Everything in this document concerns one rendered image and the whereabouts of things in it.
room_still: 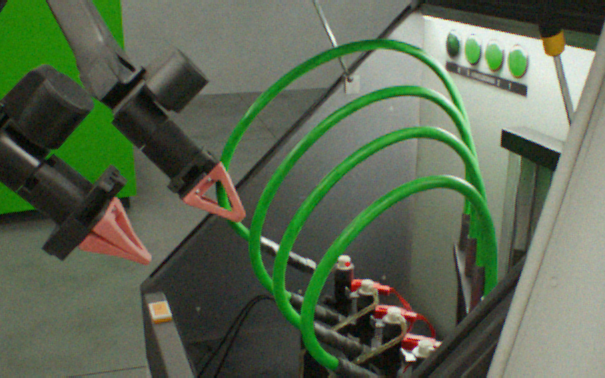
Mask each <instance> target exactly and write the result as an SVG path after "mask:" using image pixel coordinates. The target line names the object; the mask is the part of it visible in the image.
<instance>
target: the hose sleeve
mask: <svg viewBox="0 0 605 378"><path fill-rule="evenodd" d="M278 246H279V245H277V244H275V243H274V242H272V241H270V240H269V239H266V238H263V237H261V236H260V251H261V252H263V253H266V254H267V255H270V256H272V257H274V258H275V257H276V253H277V249H278ZM287 264H288V265H291V267H292V268H296V269H297V270H299V271H301V270H303V269H304V268H305V265H306V260H305V259H304V258H302V257H300V256H299V255H297V254H294V253H292V252H290V254H289V257H288V260H287Z"/></svg>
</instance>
